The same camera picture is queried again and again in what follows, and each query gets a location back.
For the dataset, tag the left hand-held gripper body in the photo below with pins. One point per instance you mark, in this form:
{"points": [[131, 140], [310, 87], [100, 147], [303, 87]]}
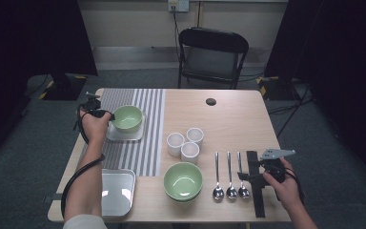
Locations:
{"points": [[92, 106]]}

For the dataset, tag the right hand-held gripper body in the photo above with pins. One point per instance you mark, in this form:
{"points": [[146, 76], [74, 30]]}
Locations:
{"points": [[274, 168]]}

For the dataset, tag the steel spoon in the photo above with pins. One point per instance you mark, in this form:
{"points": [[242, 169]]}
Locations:
{"points": [[218, 192], [243, 191], [231, 192]]}

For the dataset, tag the green bowl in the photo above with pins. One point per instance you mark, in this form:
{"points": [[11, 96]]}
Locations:
{"points": [[184, 201], [127, 117], [182, 179]]}

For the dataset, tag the white rectangular tray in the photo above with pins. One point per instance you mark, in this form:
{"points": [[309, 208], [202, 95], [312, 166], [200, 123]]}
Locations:
{"points": [[120, 136], [120, 191]]}

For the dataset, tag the row of black chopsticks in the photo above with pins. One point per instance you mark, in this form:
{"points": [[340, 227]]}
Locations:
{"points": [[260, 203]]}

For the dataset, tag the white ribbed cup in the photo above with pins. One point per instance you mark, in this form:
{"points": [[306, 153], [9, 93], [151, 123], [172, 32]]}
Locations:
{"points": [[195, 135], [175, 143], [190, 151]]}

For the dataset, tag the person's left hand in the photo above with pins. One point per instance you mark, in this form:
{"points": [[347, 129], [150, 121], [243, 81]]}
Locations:
{"points": [[95, 129]]}

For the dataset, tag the person's right hand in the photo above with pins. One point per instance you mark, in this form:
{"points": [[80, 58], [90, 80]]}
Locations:
{"points": [[287, 194]]}

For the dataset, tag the black stand base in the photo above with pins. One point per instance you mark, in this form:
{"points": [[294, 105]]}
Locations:
{"points": [[276, 90], [62, 90]]}

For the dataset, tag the grey striped placemat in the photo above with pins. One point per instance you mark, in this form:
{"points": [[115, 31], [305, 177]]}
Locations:
{"points": [[152, 127]]}

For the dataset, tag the black curtain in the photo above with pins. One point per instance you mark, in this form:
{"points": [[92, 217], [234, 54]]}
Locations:
{"points": [[28, 31], [346, 47]]}

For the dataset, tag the person's white sleeve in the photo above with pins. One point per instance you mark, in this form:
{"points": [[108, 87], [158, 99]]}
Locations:
{"points": [[84, 222]]}

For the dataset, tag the black folding chair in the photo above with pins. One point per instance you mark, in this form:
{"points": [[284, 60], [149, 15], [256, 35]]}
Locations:
{"points": [[213, 38]]}

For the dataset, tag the white wall socket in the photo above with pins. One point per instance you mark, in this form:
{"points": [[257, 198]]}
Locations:
{"points": [[178, 5]]}

